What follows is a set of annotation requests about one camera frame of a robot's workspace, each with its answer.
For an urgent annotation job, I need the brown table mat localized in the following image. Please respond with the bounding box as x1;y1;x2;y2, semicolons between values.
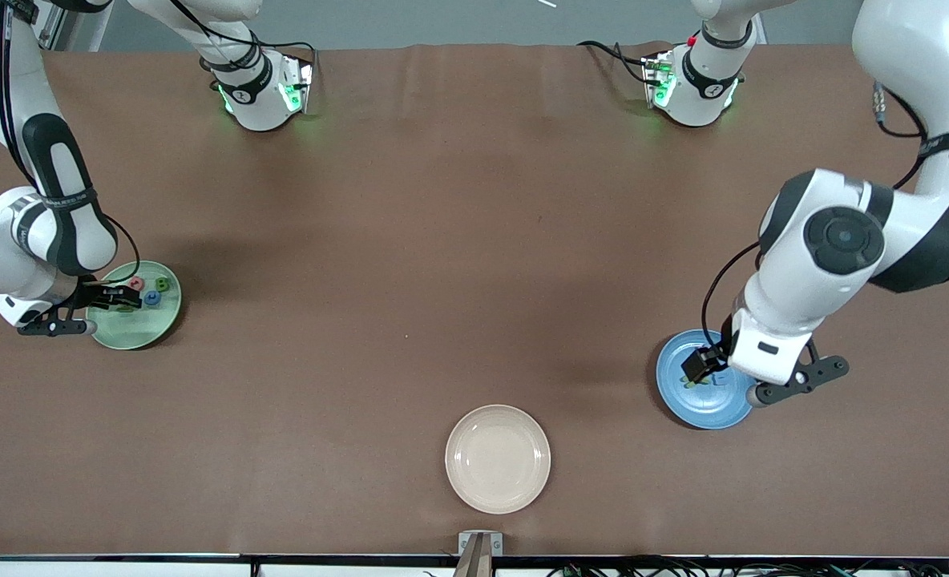
0;40;949;558

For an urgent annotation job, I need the silver base connector plate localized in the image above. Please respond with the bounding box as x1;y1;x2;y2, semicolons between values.
643;52;676;109
278;56;315;115

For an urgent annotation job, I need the beige plate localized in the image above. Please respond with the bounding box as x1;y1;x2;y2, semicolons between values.
445;404;552;515

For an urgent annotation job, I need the black right base cable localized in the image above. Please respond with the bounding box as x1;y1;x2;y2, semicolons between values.
170;0;319;81

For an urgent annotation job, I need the blue plate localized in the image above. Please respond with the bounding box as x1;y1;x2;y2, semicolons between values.
656;329;756;430

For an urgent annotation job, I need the black base cable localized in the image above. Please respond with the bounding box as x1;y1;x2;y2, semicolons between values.
577;40;652;85
170;0;319;81

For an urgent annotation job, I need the black left base cable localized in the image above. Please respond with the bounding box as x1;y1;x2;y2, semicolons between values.
577;40;652;85

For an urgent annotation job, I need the light green plate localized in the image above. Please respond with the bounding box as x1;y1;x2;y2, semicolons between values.
88;260;183;351

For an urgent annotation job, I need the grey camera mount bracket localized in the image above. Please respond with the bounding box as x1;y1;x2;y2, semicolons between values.
458;531;504;577

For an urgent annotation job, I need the silver right base connector plate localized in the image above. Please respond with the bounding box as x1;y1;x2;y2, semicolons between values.
278;56;315;115

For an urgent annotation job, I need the aluminium frame beam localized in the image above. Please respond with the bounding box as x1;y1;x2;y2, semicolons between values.
34;0;111;53

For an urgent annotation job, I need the silver left base connector plate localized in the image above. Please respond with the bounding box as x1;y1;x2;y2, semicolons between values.
643;52;676;109

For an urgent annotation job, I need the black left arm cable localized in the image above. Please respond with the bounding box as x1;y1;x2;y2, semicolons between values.
703;80;936;345

